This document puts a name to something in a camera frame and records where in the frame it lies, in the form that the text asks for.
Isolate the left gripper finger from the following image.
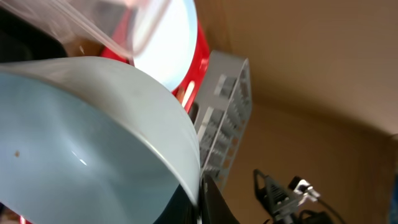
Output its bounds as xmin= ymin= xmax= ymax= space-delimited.
xmin=155 ymin=174 xmax=239 ymax=224

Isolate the light blue bowl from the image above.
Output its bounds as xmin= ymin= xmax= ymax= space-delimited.
xmin=1 ymin=57 xmax=200 ymax=223

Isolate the black tray bin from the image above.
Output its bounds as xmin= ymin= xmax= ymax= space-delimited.
xmin=1 ymin=8 xmax=67 ymax=63

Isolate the red plastic tray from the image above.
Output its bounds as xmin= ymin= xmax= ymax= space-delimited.
xmin=100 ymin=21 xmax=210 ymax=112

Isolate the grey dishwasher rack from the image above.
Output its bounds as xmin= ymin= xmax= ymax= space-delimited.
xmin=194 ymin=50 xmax=252 ymax=190

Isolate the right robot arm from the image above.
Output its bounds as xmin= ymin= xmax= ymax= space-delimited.
xmin=253 ymin=169 xmax=346 ymax=224

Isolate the clear plastic bin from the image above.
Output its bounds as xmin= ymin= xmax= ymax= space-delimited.
xmin=1 ymin=0 xmax=170 ymax=58

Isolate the light blue plate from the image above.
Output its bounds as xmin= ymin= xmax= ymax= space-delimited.
xmin=133 ymin=0 xmax=198 ymax=91

